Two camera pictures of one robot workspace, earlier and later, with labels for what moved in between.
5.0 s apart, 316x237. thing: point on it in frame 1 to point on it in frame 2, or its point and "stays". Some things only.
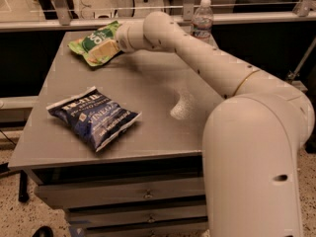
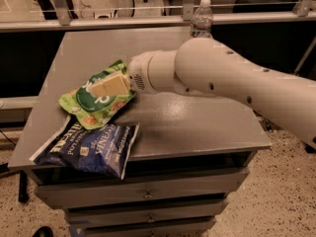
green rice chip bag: (98, 45) to (95, 111)
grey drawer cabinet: (119, 145) stays
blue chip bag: (92, 117) to (107, 149)
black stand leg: (23, 195) stays
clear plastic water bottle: (201, 27) stays
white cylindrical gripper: (122, 38) to (138, 72)
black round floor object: (43, 231) stays
